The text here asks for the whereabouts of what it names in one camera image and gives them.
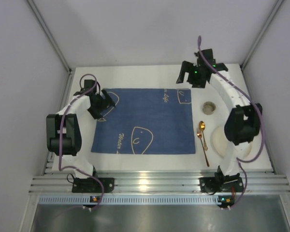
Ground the small beige cup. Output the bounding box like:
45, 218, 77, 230
202, 101, 216, 115

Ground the blue cloth placemat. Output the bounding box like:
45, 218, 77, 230
91, 88, 196, 155

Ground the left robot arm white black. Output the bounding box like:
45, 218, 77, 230
46, 74, 116, 179

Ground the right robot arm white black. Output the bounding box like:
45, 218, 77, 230
176, 49, 262, 176

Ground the copper spoon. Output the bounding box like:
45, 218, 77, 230
198, 120, 210, 168

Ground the copper fork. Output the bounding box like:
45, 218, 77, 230
197, 128, 208, 151

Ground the white paper plate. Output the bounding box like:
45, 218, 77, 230
211, 126, 253, 158

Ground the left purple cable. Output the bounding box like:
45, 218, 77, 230
58, 73, 106, 211

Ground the purple cable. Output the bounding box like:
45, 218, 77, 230
197, 35, 266, 210
58, 73, 106, 211

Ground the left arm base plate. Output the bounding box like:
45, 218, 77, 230
72, 177, 115, 193

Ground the aluminium frame rail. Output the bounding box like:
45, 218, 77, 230
29, 171, 290, 195

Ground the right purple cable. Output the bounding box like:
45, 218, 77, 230
197, 35, 266, 210

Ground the slotted cable duct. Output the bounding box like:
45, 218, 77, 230
38, 195, 234, 205

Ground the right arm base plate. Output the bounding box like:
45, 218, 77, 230
199, 177, 244, 195

